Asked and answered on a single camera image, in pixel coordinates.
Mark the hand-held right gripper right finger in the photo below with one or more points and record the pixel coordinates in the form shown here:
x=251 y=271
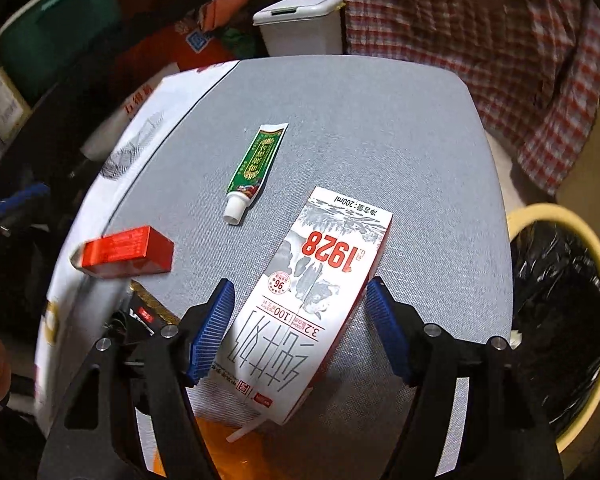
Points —
x=387 y=325

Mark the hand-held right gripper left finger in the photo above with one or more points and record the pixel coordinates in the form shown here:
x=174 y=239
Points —
x=212 y=330

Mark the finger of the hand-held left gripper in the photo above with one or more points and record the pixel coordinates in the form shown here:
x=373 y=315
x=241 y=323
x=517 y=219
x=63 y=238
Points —
x=10 y=201

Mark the red and white milk carton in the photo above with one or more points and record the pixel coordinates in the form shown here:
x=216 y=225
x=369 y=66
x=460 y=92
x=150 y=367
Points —
x=305 y=300

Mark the orange noodle wrapper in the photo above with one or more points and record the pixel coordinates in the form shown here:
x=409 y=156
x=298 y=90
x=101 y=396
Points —
x=245 y=460

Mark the black and red wrapper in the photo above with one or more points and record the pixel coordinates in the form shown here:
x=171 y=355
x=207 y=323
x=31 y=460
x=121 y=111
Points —
x=147 y=310

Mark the dark jar with white label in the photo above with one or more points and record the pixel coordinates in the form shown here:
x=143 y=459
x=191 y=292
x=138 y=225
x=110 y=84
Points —
x=2 y=100

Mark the small red box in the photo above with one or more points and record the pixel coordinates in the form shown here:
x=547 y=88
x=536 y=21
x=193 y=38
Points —
x=125 y=250

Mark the grey table cloth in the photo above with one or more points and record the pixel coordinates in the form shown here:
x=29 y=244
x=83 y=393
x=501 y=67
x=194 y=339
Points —
x=380 y=160

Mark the teal storage container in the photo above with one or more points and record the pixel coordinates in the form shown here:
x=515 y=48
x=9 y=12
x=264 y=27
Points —
x=65 y=40

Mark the green toothpaste tube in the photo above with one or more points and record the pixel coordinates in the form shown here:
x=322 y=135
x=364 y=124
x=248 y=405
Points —
x=255 y=165

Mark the black bin liner bag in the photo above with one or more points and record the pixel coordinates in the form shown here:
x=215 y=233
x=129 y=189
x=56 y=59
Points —
x=560 y=320

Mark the orange food package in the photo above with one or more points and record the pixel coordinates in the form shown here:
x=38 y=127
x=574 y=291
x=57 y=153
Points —
x=180 y=50

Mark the black shelf rack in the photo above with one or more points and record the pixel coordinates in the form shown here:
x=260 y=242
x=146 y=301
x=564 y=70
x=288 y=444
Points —
x=155 y=22

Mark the small white lidded bin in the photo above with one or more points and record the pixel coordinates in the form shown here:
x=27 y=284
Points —
x=300 y=35

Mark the red plaid shirt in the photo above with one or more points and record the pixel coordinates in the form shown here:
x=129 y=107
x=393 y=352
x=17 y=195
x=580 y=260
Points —
x=480 y=35

